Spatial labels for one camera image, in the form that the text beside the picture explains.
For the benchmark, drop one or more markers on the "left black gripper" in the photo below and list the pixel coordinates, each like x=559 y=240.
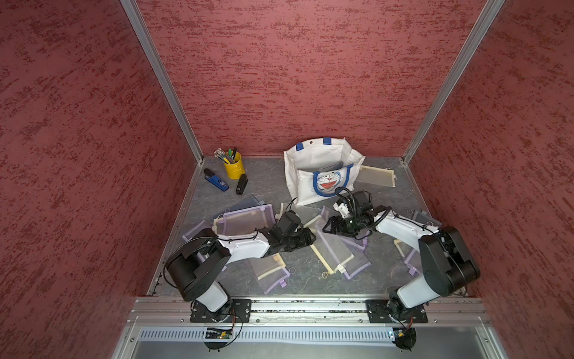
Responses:
x=305 y=239

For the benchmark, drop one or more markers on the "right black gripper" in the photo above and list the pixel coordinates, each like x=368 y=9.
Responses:
x=341 y=229

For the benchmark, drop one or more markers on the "blue grey mesh pouch front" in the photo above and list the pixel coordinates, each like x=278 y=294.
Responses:
x=245 y=203

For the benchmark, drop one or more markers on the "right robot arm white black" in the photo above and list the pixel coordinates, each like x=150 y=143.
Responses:
x=447 y=264

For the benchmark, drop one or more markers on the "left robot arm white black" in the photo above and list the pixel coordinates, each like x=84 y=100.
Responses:
x=195 y=266

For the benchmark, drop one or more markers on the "purple trim mesh pouch centre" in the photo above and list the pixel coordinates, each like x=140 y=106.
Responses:
x=244 y=221

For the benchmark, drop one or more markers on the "yellow trim mesh pouch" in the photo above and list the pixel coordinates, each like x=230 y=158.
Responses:
x=332 y=252

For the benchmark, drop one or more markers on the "beige mesh pouch by bag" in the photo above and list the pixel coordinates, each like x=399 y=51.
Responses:
x=377 y=176

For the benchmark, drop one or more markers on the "grey pouch far right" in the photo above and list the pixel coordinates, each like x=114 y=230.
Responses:
x=424 y=217

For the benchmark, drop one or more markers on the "white canvas Doraemon tote bag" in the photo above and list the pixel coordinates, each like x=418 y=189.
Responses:
x=306 y=186

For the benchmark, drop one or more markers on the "black stapler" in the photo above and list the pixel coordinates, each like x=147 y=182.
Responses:
x=242 y=184

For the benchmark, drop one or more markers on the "yellow pen cup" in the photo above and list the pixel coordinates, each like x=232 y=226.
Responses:
x=235 y=170

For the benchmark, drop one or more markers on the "pens in cup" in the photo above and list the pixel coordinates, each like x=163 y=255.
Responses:
x=228 y=157

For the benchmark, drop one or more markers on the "blue stapler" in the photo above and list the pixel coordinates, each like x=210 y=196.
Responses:
x=214 y=179

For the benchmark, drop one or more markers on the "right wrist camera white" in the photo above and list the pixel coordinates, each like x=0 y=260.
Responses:
x=342 y=209

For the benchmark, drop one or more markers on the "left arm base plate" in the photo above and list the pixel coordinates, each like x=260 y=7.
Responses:
x=234 y=311

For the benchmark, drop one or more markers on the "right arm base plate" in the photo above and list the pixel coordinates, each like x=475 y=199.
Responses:
x=392 y=312

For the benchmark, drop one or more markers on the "aluminium front rail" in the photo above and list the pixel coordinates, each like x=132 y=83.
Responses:
x=332 y=311

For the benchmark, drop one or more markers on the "right corner aluminium post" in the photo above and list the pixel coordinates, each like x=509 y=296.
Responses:
x=479 y=30

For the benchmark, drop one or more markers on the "corner aluminium post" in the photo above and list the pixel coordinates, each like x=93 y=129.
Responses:
x=479 y=30
x=136 y=20

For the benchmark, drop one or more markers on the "left corner aluminium post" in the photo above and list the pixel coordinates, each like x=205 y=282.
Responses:
x=136 y=20

